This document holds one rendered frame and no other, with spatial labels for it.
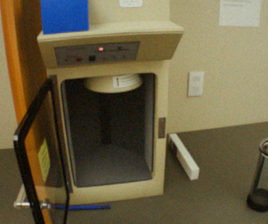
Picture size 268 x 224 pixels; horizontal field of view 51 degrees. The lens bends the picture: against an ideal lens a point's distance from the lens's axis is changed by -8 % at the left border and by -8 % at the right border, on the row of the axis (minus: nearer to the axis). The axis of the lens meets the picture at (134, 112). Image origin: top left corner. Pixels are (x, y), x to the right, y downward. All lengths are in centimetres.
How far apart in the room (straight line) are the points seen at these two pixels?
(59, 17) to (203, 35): 79
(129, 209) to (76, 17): 62
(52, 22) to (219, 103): 99
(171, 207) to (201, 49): 68
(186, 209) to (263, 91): 80
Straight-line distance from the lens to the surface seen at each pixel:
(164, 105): 85
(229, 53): 138
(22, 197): 66
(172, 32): 67
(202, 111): 142
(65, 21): 64
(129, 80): 83
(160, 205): 99
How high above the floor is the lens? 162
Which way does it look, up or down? 26 degrees down
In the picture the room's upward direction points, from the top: 1 degrees counter-clockwise
